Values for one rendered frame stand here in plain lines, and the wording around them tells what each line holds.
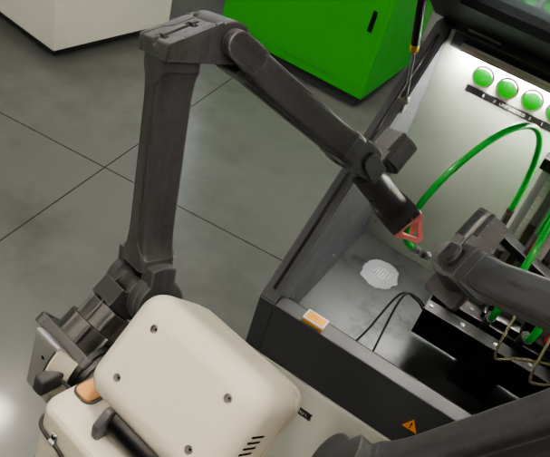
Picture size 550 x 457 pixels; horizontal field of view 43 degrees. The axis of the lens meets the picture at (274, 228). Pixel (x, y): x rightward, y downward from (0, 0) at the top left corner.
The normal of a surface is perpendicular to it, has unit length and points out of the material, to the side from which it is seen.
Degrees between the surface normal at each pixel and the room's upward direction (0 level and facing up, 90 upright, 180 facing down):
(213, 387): 48
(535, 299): 65
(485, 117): 90
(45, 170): 0
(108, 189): 0
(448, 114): 90
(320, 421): 90
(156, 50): 82
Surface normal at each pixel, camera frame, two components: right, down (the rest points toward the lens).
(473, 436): -0.73, -0.64
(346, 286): 0.23, -0.74
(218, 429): -0.22, -0.15
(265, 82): 0.61, 0.47
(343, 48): -0.52, 0.45
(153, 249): 0.59, 0.22
